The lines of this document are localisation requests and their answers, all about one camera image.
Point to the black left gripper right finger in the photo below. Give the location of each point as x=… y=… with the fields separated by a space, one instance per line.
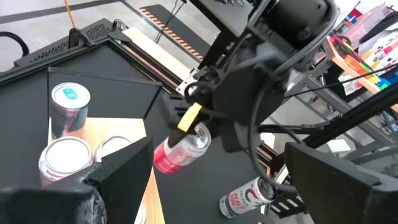
x=342 y=199

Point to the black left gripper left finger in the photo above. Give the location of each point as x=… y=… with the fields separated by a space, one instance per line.
x=62 y=205

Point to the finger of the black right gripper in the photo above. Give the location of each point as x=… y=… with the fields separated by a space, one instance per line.
x=175 y=138

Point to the silver pink can silver lid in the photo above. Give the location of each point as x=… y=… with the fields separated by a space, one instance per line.
x=65 y=158
x=183 y=155
x=109 y=146

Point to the silver Celsius can black lid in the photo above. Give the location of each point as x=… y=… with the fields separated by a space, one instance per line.
x=242 y=199

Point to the slim can teal logo lid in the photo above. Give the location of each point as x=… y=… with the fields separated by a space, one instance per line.
x=70 y=105

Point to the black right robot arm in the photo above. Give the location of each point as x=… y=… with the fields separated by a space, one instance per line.
x=295 y=25

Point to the white paper sheet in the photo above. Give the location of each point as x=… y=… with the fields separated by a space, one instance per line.
x=339 y=145

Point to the silver metal bar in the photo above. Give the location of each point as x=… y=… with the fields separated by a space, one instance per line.
x=281 y=174

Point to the black stand beam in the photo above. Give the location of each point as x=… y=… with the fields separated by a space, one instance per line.
x=357 y=115

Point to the wooden board colourful blocks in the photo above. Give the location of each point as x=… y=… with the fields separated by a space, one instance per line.
x=339 y=59

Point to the silver metal bracket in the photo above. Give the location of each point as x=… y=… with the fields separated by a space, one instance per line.
x=186 y=81

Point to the black aluminium table frame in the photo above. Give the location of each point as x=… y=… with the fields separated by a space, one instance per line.
x=136 y=59

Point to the grey metal cart frame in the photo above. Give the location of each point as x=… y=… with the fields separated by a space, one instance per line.
x=329 y=99

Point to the black frame bracket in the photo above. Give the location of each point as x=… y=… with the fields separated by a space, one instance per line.
x=76 y=35

